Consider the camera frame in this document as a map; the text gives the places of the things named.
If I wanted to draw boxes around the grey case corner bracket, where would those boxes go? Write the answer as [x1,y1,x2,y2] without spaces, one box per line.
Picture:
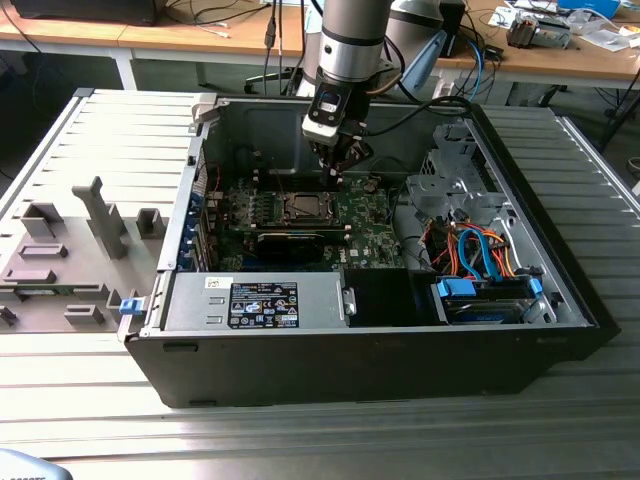
[191,92,222,125]

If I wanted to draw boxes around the silver metal bracket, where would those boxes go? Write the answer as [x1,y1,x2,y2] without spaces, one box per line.
[430,122,480,162]

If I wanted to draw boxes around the black graphics card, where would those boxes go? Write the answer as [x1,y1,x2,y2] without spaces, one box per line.
[253,228,327,265]

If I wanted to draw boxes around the pale blue teach pendant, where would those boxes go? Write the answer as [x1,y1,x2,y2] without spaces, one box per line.
[399,29,449,92]

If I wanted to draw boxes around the orange power wires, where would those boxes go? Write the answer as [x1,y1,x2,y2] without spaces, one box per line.
[427,223,517,277]

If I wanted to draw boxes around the green RAM stick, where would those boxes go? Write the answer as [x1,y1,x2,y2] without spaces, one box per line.
[13,286,72,297]

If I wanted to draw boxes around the clear plastic bag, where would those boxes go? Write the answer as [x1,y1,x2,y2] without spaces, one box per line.
[582,27,635,54]

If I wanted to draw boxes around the grey parts rack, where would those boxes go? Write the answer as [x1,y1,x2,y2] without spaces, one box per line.
[0,174,170,335]

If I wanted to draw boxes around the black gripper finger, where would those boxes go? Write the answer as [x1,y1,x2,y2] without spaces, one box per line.
[310,142,335,189]
[333,134,374,190]

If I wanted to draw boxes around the blue disk carrier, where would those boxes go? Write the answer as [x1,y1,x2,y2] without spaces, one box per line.
[432,276,546,326]

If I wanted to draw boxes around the black upright box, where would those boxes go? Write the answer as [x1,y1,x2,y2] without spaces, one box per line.
[439,0,467,57]

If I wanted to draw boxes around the silver power supply unit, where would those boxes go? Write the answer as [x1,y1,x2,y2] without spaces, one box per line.
[160,271,347,332]

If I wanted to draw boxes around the blue disk wire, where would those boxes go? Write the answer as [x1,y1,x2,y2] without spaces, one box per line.
[455,225,497,282]

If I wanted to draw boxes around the wooden desk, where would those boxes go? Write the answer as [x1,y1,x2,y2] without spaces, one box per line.
[399,0,640,101]
[0,0,321,91]

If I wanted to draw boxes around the metal socket cover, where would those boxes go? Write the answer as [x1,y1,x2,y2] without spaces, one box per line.
[282,190,336,222]

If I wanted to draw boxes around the black chair base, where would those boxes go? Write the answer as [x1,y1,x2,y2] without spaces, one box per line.
[243,69,301,97]

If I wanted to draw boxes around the black PC case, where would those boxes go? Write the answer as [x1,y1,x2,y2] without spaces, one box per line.
[117,93,622,409]

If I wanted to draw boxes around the hard disk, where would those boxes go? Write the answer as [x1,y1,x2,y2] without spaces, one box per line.
[442,294,530,326]

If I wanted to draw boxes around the CPU socket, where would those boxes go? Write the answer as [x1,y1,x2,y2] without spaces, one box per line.
[278,188,340,225]

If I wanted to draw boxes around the black flat box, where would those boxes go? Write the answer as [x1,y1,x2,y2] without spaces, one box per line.
[9,0,162,27]

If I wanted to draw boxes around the black plastic duct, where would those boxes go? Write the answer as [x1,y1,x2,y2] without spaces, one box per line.
[344,268,435,329]

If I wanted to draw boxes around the black camera cable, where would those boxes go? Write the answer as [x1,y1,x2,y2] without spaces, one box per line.
[363,96,479,137]

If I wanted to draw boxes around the green motherboard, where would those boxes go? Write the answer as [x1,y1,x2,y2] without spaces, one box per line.
[212,169,407,275]

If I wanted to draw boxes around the silver drive cage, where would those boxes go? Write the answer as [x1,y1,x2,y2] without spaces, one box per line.
[403,172,507,225]

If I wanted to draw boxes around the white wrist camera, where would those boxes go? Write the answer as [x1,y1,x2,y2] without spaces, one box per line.
[301,84,351,146]

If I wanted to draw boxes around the grey rounded device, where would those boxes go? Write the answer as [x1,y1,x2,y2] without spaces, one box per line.
[0,447,75,480]

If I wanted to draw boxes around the metal CPU cooler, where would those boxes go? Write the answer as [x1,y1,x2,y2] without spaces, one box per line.
[505,12,575,51]

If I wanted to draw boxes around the blue box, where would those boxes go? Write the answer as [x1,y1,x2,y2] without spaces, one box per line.
[556,0,622,16]

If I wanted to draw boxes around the metal locking lever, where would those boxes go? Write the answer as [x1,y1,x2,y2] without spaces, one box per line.
[269,157,289,201]

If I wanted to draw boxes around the silver CPU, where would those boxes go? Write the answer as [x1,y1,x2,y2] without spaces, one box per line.
[293,193,325,217]

